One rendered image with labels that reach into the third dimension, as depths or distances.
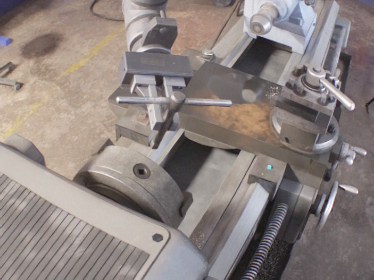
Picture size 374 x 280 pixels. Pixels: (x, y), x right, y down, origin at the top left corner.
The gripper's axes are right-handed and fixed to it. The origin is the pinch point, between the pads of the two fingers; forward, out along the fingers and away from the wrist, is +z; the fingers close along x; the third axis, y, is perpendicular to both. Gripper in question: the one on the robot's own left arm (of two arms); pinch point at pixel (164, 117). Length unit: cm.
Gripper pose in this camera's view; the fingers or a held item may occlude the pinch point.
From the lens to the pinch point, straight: 79.7
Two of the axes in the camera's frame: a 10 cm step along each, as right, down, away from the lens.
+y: -3.4, 5.5, 7.6
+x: -9.2, -0.3, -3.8
